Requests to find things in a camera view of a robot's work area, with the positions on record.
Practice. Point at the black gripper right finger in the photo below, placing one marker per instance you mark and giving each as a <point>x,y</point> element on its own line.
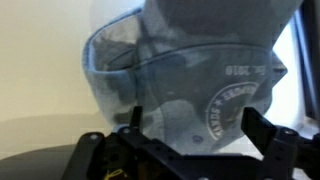
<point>283,149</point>

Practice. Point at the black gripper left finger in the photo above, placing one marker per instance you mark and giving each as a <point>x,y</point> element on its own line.
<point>125,154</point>

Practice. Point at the grey denim baseball cap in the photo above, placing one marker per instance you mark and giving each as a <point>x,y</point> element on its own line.
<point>192,65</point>

